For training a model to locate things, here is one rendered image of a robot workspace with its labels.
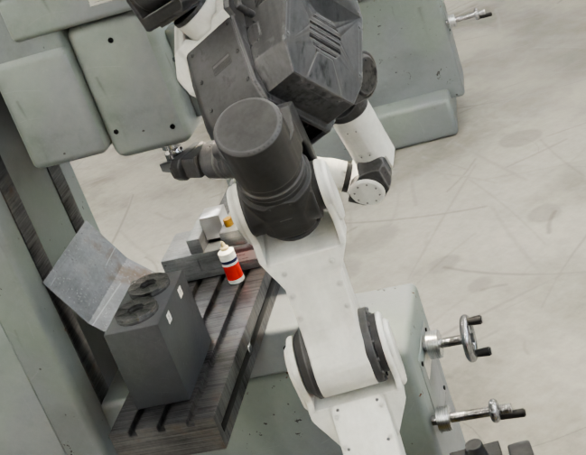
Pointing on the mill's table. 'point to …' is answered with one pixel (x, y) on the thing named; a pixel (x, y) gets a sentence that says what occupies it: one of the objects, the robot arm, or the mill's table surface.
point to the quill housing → (134, 83)
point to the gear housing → (53, 14)
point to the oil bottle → (230, 264)
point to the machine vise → (202, 255)
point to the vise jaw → (231, 236)
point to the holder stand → (159, 339)
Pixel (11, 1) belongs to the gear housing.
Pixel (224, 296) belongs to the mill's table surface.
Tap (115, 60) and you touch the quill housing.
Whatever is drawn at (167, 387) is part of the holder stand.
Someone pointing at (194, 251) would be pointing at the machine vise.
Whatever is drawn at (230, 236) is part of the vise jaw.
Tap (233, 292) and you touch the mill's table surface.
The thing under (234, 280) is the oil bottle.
